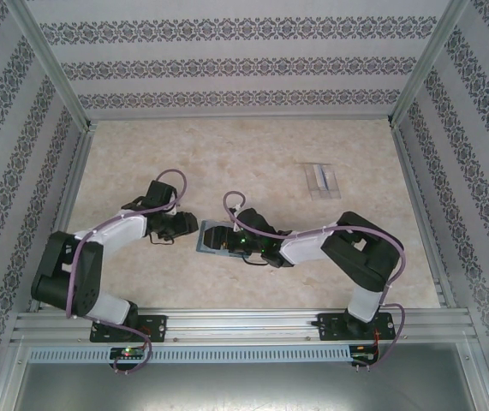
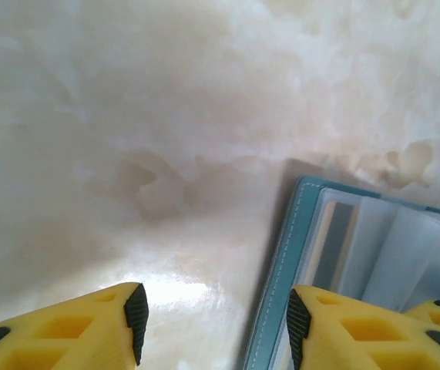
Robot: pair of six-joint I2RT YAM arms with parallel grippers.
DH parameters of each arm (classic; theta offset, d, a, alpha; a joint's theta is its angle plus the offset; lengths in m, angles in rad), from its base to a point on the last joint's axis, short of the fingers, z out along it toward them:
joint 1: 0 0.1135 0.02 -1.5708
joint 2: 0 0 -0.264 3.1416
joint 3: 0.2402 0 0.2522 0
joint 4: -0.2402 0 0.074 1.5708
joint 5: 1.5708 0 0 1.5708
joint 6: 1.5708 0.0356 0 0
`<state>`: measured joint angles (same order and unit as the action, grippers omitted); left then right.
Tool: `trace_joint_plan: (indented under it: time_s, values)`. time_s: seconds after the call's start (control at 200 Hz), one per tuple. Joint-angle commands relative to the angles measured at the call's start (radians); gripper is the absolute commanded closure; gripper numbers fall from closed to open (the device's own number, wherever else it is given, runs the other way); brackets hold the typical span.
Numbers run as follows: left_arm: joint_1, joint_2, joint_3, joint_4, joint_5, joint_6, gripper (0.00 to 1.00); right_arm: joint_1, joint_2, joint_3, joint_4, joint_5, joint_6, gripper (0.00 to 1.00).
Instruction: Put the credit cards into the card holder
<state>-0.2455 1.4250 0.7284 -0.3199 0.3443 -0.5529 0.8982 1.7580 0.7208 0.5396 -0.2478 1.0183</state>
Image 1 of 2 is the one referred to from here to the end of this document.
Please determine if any blue leather card holder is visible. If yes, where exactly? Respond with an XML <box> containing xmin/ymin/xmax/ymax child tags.
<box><xmin>194</xmin><ymin>219</ymin><xmax>245</xmax><ymax>258</ymax></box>

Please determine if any clear acrylic card stand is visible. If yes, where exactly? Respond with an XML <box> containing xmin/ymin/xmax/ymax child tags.
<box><xmin>299</xmin><ymin>161</ymin><xmax>342</xmax><ymax>201</ymax></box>

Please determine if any small circuit board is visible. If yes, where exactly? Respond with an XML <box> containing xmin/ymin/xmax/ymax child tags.
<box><xmin>350</xmin><ymin>344</ymin><xmax>380</xmax><ymax>363</ymax></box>
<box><xmin>110</xmin><ymin>347</ymin><xmax>147</xmax><ymax>360</ymax></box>

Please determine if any metal sheet panel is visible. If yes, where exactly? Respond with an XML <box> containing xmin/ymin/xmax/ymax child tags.
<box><xmin>12</xmin><ymin>361</ymin><xmax>489</xmax><ymax>411</ymax></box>

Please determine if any wide aluminium mounting rail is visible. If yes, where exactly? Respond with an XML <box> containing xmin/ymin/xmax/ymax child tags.
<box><xmin>10</xmin><ymin>307</ymin><xmax>479</xmax><ymax>346</ymax></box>

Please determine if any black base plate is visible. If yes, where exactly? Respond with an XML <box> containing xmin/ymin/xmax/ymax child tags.
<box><xmin>317</xmin><ymin>312</ymin><xmax>397</xmax><ymax>343</ymax></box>
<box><xmin>89</xmin><ymin>314</ymin><xmax>169</xmax><ymax>343</ymax></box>

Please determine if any purple cable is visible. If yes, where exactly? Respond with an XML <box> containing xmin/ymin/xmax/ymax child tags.
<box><xmin>66</xmin><ymin>169</ymin><xmax>188</xmax><ymax>376</ymax></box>
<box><xmin>223</xmin><ymin>191</ymin><xmax>408</xmax><ymax>369</ymax></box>

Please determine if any slotted grey cable duct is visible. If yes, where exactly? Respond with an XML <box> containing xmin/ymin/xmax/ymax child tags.
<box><xmin>27</xmin><ymin>345</ymin><xmax>352</xmax><ymax>364</ymax></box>

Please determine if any aluminium side rail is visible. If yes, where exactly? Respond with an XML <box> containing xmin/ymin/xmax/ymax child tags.
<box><xmin>391</xmin><ymin>122</ymin><xmax>457</xmax><ymax>307</ymax></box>

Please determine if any aluminium frame post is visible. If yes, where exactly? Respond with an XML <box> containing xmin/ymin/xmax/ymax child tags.
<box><xmin>387</xmin><ymin>0</ymin><xmax>472</xmax><ymax>126</ymax></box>
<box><xmin>6</xmin><ymin>0</ymin><xmax>93</xmax><ymax>129</ymax></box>

